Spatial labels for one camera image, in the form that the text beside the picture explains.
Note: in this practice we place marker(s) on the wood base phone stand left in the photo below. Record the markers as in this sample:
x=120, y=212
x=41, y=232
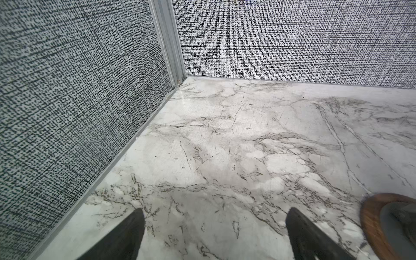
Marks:
x=388, y=221

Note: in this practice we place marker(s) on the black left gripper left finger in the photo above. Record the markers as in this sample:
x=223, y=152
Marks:
x=121, y=243

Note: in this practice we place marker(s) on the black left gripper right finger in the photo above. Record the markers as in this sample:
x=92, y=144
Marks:
x=308, y=242

